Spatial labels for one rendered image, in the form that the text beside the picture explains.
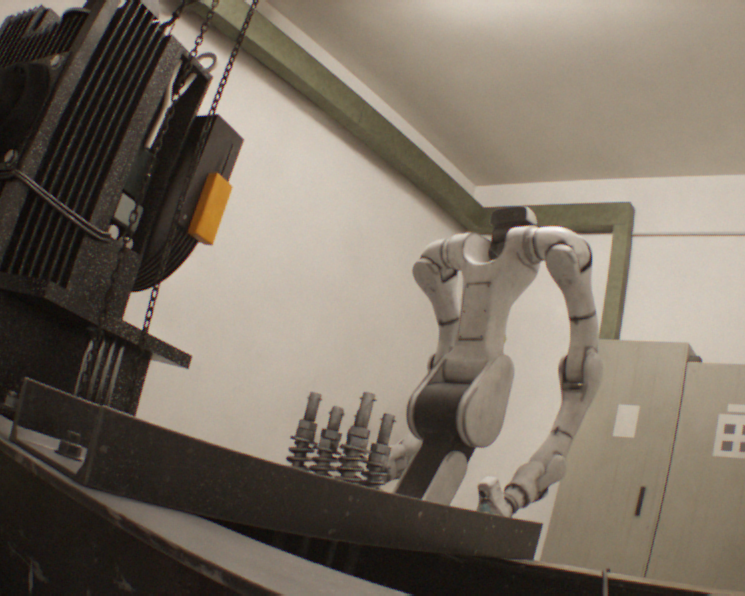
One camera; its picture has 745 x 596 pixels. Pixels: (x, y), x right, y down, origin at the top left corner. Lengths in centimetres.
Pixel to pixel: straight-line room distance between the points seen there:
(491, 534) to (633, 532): 244
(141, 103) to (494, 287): 98
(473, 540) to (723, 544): 245
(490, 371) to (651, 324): 237
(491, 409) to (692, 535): 196
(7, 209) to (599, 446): 303
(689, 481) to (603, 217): 171
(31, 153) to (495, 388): 118
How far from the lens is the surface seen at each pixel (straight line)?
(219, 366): 325
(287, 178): 354
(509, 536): 118
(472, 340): 178
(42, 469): 63
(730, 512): 343
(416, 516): 93
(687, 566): 345
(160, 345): 138
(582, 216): 430
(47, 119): 145
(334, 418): 92
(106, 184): 156
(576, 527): 362
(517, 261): 179
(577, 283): 172
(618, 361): 372
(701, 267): 403
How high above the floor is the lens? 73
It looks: 16 degrees up
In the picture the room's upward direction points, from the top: 14 degrees clockwise
